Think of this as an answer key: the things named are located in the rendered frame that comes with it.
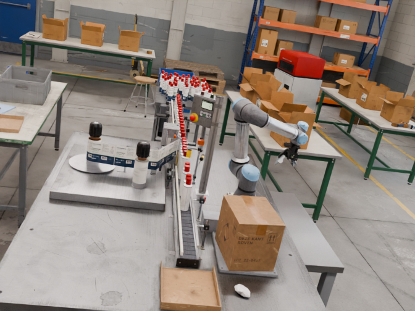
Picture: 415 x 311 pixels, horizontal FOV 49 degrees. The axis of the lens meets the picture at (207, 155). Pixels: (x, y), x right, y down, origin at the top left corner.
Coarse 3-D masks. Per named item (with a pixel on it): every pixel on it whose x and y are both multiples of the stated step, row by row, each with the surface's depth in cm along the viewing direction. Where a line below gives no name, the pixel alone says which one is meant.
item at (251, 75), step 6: (240, 72) 604; (246, 72) 628; (252, 72) 592; (258, 72) 631; (246, 78) 629; (252, 78) 595; (258, 78) 596; (264, 78) 597; (270, 78) 609; (240, 90) 633
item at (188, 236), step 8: (176, 192) 291; (176, 200) 288; (184, 216) 264; (184, 224) 255; (192, 224) 257; (184, 232) 247; (192, 232) 249; (184, 240) 240; (192, 240) 241; (184, 248) 233; (192, 248) 234; (184, 256) 226; (192, 256) 227
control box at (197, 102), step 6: (198, 96) 290; (204, 96) 289; (198, 102) 291; (192, 108) 294; (198, 108) 292; (192, 114) 295; (198, 114) 293; (198, 120) 294; (204, 120) 291; (210, 120) 289; (204, 126) 293; (210, 126) 290
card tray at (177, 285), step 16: (176, 272) 221; (192, 272) 223; (208, 272) 225; (176, 288) 209; (192, 288) 211; (208, 288) 213; (160, 304) 197; (176, 304) 195; (192, 304) 196; (208, 304) 203
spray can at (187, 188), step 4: (188, 180) 263; (184, 184) 265; (188, 184) 264; (184, 188) 264; (188, 188) 264; (184, 192) 265; (188, 192) 265; (184, 196) 266; (188, 196) 266; (184, 200) 266; (188, 200) 267; (180, 204) 269; (184, 204) 267; (188, 204) 269; (180, 208) 269; (184, 208) 268
